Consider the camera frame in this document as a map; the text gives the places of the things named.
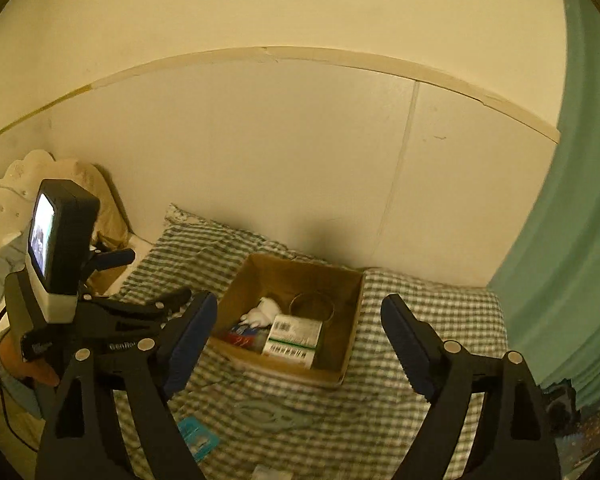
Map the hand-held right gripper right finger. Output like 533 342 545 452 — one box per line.
380 294 563 480

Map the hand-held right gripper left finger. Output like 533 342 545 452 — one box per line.
35 291 218 480

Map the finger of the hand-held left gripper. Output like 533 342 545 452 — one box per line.
86 247 136 272
81 287 194 347

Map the person's left hand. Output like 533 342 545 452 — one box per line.
0 334 60 387

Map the red and blue packet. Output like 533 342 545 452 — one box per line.
224 324 263 350

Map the beige pillow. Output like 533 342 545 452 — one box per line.
54 158 133 246

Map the light blue cloth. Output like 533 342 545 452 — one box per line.
0 232 32 306

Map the green checkered blanket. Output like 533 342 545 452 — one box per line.
114 204 510 480

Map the white tufted headboard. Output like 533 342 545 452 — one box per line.
0 149 57 266

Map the white crumpled glove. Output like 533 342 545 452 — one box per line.
239 297 282 330

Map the brown cardboard box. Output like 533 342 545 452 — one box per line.
207 252 367 389

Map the teal packet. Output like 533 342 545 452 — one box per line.
176 416 222 462

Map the green and white carton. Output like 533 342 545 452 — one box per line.
261 314 324 370

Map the light green face mask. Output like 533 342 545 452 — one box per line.
237 399 323 432

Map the small white object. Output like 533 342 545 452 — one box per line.
252 464 292 480

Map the dark patterned cloth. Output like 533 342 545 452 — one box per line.
542 382 600 467

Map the green curtain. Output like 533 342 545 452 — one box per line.
489 0 600 411

